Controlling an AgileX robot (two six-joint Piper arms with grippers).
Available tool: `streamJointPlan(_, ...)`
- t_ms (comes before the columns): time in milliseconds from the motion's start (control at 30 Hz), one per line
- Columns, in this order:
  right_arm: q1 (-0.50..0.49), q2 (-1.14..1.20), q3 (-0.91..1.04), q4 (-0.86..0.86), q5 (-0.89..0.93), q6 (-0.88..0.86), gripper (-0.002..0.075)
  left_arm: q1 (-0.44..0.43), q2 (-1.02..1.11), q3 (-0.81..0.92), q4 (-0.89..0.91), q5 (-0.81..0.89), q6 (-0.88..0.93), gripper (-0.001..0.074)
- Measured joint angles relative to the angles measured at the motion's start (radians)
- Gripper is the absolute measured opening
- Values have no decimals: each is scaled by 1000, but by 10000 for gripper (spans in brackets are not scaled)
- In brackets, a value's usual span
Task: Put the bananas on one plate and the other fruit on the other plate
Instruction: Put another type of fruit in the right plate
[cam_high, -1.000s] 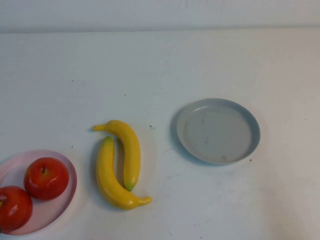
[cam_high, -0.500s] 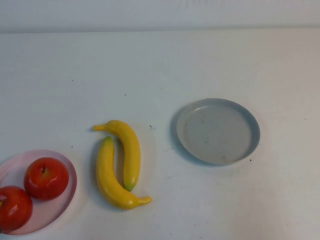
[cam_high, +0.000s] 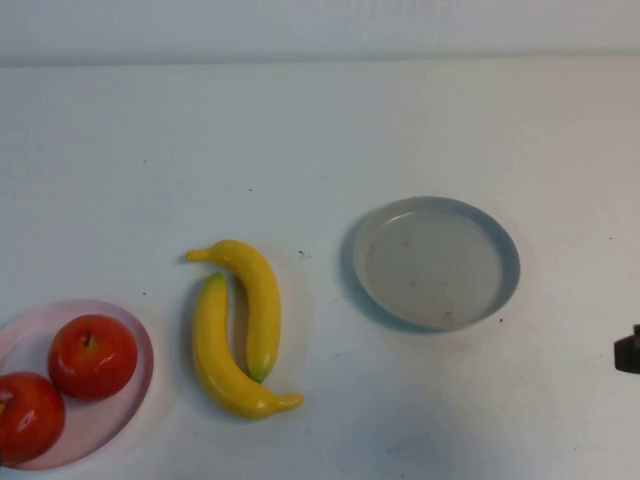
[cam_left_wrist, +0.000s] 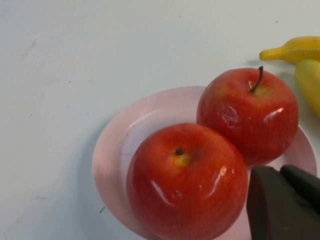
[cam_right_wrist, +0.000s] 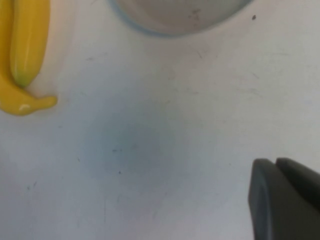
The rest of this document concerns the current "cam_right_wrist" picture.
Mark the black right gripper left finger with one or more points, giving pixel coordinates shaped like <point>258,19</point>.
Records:
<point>265,200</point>

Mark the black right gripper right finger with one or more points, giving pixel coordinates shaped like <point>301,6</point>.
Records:
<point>305,200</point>

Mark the yellow banana with straight stem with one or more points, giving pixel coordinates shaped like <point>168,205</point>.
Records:
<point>15,105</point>

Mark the yellow banana with curved stem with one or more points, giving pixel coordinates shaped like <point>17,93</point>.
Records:
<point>27,45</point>

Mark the grey round plate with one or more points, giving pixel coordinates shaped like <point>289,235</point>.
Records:
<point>175,15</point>

